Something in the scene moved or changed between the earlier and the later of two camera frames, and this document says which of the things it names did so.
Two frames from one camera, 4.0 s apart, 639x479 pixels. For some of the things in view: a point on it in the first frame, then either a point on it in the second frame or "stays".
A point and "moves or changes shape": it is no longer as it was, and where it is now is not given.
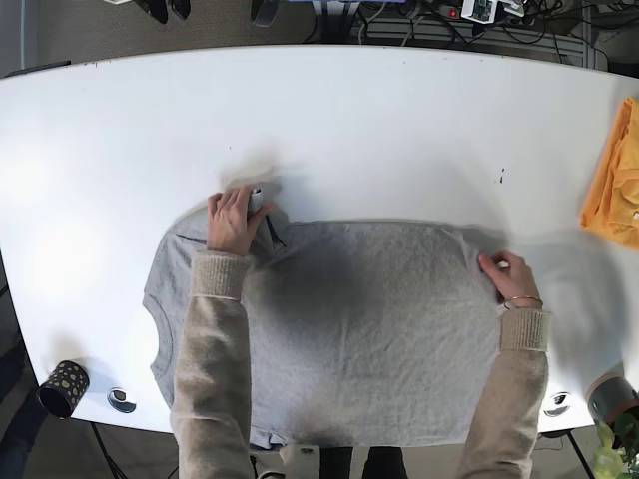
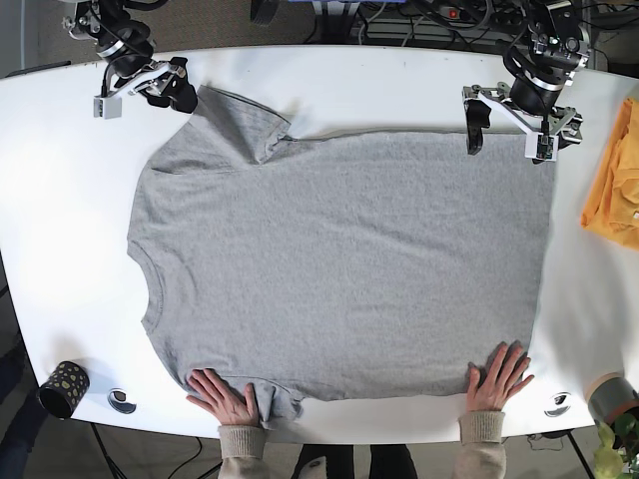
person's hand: [513, 278] -> [506, 371]
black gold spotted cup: [64, 388] stays
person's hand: [229, 227] -> [218, 399]
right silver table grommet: [558, 404] stays
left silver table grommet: [117, 397] stays
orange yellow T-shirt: [612, 209] stays
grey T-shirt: [361, 332] moves or changes shape
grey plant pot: [611, 396] stays
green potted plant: [618, 455] stays
